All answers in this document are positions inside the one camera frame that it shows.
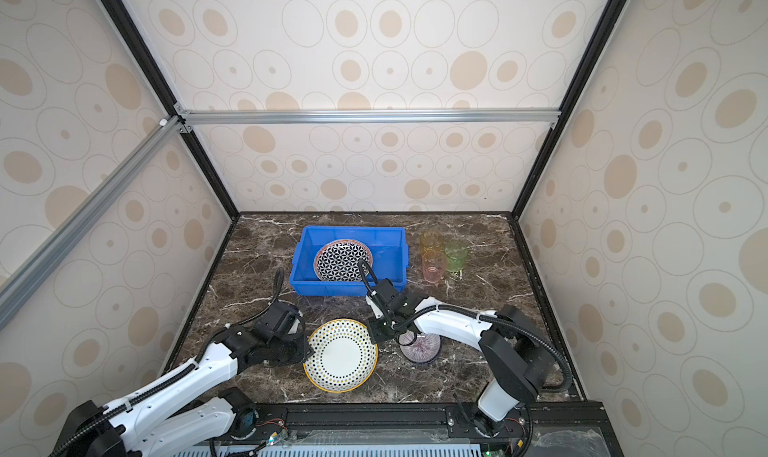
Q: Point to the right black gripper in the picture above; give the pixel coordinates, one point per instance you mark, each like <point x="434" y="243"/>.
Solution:
<point x="373" y="335"/>

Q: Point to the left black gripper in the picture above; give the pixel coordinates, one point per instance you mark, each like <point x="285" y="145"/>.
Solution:
<point x="303" y="351"/>

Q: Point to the dotted yellow rim plate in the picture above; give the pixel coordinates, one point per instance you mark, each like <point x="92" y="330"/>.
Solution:
<point x="344" y="356"/>

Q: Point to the flower pattern orange rim plate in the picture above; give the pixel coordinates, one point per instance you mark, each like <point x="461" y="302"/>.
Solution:
<point x="337" y="261"/>

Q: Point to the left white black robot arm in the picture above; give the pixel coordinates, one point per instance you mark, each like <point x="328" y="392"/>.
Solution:
<point x="164" y="417"/>

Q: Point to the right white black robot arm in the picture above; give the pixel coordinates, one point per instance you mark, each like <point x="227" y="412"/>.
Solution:
<point x="522" y="362"/>

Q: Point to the purple striped small bowl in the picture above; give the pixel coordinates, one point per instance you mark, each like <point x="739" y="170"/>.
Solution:
<point x="419" y="348"/>

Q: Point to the pink translucent cup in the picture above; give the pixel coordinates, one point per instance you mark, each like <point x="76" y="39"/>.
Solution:
<point x="433" y="269"/>

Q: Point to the yellow translucent cup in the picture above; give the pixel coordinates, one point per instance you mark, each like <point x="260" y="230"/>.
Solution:
<point x="432" y="247"/>

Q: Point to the green translucent cup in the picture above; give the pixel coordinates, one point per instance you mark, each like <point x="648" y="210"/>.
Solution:
<point x="456" y="253"/>

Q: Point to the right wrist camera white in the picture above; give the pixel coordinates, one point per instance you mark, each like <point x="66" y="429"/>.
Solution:
<point x="378" y="307"/>

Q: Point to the horizontal aluminium back rail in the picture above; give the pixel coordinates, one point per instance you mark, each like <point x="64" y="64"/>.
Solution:
<point x="377" y="116"/>

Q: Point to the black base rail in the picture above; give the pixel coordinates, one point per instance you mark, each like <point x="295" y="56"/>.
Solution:
<point x="442" y="429"/>

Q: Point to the left diagonal aluminium rail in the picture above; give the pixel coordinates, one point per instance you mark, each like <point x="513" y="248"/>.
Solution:
<point x="38" y="267"/>

